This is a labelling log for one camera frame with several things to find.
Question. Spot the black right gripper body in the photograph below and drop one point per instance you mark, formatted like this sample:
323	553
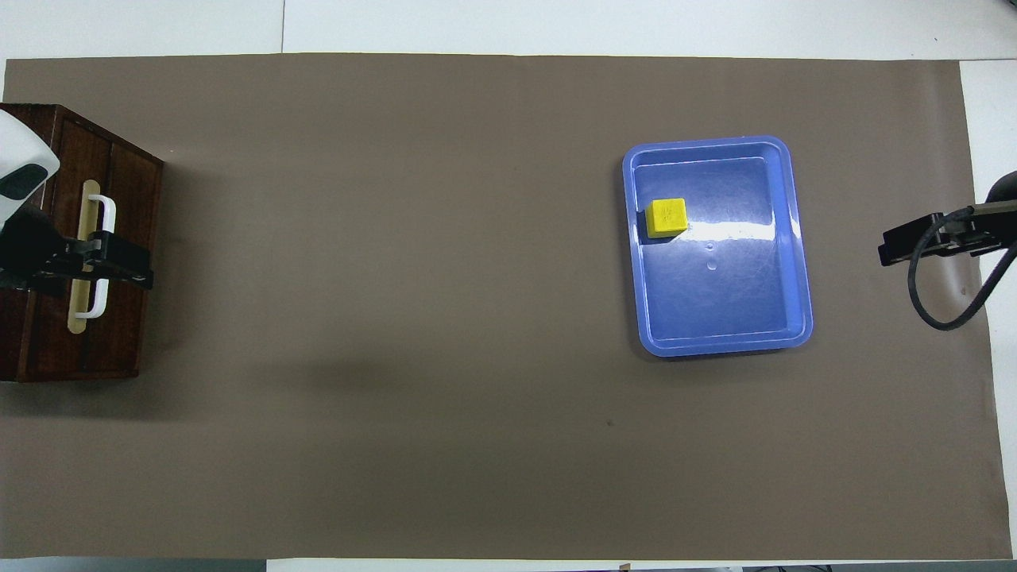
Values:
989	230

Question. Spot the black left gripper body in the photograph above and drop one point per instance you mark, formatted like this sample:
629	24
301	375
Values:
28	250

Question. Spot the wooden drawer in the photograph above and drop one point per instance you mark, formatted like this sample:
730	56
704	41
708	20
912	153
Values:
79	159

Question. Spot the yellow block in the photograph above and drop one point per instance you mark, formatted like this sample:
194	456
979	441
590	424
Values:
666	217

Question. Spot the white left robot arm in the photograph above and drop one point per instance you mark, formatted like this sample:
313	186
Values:
24	143

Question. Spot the dark wooden cabinet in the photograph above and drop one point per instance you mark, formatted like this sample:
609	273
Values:
131	318

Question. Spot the blue plastic tray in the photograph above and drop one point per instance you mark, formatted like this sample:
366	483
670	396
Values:
731	294

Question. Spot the brown table mat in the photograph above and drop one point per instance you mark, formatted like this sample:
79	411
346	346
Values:
445	318

